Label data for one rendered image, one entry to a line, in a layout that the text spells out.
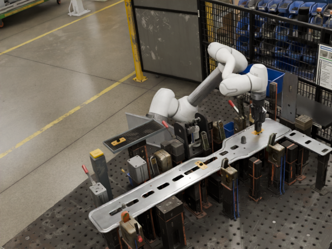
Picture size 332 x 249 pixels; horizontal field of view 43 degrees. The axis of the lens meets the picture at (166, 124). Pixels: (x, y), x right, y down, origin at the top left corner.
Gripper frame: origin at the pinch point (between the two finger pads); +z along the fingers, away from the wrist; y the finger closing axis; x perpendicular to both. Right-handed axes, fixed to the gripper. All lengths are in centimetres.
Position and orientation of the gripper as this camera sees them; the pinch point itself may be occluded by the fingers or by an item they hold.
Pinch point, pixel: (258, 125)
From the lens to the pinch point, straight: 268.2
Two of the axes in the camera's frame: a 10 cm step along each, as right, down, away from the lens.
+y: 5.7, 3.8, -7.3
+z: 1.0, 8.5, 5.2
